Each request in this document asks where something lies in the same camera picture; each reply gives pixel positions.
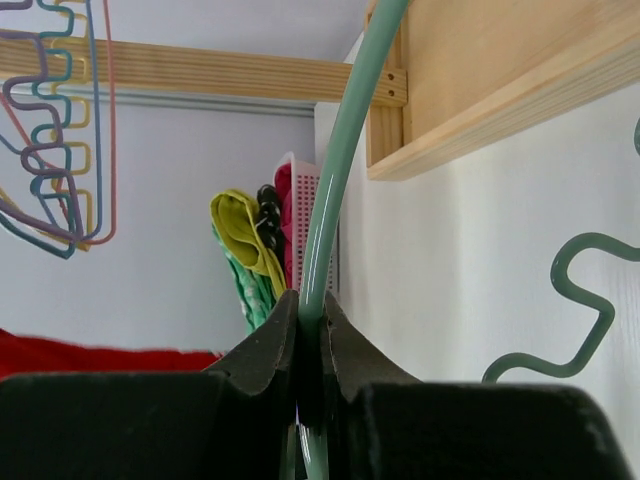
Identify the green white tie-dye trousers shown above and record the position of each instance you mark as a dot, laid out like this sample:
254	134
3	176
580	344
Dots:
254	290

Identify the wooden clothes rack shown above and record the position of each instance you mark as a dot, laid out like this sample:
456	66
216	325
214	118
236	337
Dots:
459	75

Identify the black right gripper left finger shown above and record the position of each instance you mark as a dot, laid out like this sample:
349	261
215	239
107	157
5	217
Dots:
233	420

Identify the yellow-green trousers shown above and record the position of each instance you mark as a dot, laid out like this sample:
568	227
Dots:
234	215

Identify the pink garment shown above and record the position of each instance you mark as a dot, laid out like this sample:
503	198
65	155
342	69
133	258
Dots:
283	183

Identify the black white patterned garment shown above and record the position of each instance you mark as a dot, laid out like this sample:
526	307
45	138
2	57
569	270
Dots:
268	222

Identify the mint green hanger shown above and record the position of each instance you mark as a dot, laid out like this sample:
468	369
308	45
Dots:
512	368

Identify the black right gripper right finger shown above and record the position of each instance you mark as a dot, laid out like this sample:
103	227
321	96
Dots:
383	423

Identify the red trousers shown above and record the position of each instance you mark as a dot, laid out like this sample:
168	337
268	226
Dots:
36	355

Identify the yellow hanger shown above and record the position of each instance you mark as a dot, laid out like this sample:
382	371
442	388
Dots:
74	113

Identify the lilac hanger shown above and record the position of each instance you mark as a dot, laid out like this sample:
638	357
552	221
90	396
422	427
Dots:
72	235

